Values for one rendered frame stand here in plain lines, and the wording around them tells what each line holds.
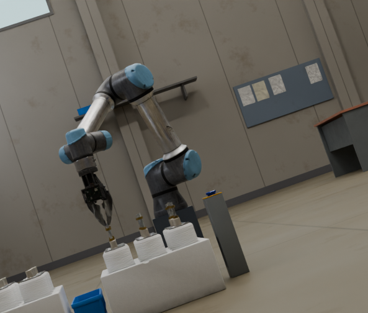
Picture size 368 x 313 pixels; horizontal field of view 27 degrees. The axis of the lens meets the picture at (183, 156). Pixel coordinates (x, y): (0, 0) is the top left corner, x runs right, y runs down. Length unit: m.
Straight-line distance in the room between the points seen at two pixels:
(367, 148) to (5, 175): 6.35
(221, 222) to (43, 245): 9.50
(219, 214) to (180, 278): 0.36
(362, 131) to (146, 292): 5.66
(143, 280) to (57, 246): 9.65
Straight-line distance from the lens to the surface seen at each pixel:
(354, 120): 8.00
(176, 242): 2.62
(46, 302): 2.59
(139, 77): 3.05
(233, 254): 2.84
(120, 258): 2.60
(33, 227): 12.25
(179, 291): 2.59
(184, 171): 3.11
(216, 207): 2.83
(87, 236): 12.15
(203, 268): 2.59
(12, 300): 2.65
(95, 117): 3.02
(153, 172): 3.21
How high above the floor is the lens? 0.33
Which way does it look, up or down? 3 degrees up
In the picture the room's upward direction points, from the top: 19 degrees counter-clockwise
